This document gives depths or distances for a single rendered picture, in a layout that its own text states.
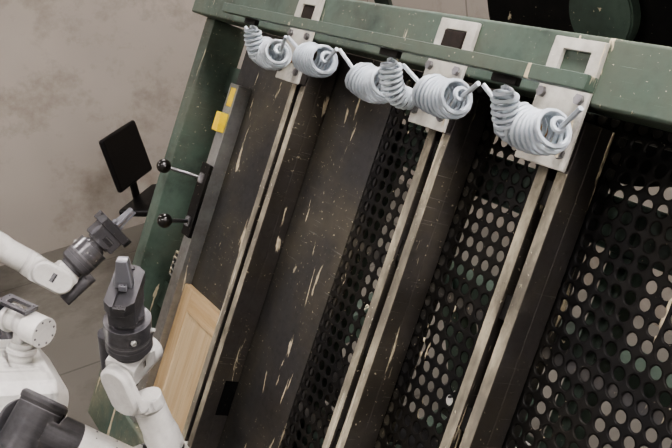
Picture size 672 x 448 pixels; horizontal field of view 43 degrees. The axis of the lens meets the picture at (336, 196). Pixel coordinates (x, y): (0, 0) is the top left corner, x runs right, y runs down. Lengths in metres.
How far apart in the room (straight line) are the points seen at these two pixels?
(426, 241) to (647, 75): 0.51
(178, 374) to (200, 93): 0.78
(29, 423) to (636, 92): 1.23
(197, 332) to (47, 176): 3.75
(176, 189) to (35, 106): 3.33
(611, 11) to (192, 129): 1.19
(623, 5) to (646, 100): 0.72
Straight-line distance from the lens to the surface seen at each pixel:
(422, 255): 1.53
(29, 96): 5.76
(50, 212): 5.97
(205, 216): 2.30
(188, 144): 2.50
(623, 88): 1.25
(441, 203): 1.52
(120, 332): 1.63
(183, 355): 2.30
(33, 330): 1.91
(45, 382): 1.91
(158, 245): 2.55
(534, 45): 1.38
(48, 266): 2.33
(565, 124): 1.16
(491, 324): 1.36
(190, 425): 2.12
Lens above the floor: 2.28
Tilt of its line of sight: 23 degrees down
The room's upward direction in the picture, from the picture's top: 9 degrees counter-clockwise
